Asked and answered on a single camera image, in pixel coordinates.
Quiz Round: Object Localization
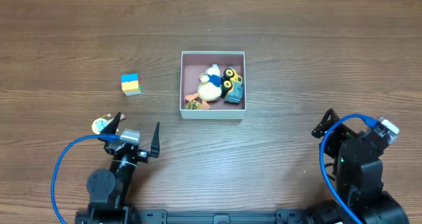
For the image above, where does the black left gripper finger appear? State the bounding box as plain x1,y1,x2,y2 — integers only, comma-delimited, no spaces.
150,122,160,158
99,112,122,134

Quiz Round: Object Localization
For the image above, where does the small rattle drum toy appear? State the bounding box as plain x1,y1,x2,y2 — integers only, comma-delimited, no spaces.
92,113,119,134

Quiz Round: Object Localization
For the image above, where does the multicolour puzzle cube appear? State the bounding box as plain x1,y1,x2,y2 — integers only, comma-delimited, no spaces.
121,73,142,96

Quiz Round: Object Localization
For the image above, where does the yellow wheel-shaped toy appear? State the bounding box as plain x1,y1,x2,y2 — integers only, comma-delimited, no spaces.
185,100,202,110

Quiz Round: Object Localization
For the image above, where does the yellow plush duck toy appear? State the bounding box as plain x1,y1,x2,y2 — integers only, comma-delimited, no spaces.
185,64,222,110

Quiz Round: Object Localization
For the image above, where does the grey and yellow toy truck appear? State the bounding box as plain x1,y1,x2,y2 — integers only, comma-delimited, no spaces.
221,67,243,103

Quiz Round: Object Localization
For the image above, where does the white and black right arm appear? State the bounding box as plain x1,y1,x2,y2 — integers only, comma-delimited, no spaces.
304,109,409,224

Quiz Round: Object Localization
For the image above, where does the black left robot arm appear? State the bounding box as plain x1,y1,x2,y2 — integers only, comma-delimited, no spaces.
86,113,160,213

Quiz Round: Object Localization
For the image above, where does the white box with pink interior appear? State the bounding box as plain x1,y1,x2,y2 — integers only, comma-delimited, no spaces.
179,51,247,120

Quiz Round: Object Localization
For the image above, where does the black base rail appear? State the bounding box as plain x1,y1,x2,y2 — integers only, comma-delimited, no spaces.
75,208,366,224

